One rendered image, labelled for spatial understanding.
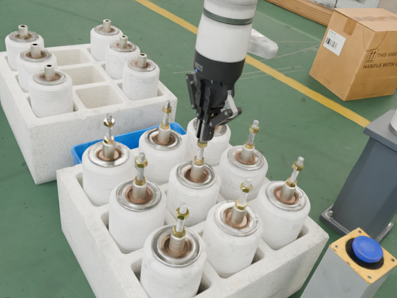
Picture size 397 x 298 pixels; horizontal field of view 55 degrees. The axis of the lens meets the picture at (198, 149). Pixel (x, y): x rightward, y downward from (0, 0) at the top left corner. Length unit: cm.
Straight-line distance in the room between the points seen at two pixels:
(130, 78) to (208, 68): 50
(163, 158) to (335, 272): 37
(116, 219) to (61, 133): 38
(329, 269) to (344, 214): 46
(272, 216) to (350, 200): 36
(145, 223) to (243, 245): 16
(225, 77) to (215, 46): 5
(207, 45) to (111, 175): 30
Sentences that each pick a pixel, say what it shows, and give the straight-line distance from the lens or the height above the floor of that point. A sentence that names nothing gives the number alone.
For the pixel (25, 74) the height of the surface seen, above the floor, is 22.
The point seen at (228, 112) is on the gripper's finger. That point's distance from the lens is 56.
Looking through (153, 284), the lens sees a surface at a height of 21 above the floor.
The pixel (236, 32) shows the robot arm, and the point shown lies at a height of 54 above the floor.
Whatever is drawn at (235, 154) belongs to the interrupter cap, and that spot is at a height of 25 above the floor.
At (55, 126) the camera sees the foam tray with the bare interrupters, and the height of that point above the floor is 17.
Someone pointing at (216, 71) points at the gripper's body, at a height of 48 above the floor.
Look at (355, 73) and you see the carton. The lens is 166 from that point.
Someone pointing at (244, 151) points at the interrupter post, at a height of 27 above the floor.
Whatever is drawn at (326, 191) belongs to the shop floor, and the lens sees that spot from 119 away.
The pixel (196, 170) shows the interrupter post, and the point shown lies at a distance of 69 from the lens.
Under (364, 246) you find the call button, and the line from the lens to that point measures 58.
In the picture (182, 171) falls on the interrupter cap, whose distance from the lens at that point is 70.
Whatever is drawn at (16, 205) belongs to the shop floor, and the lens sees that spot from 101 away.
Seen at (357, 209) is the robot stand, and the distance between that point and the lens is 102.
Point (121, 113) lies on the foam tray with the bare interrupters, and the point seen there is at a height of 17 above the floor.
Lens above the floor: 71
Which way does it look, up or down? 37 degrees down
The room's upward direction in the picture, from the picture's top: 11 degrees clockwise
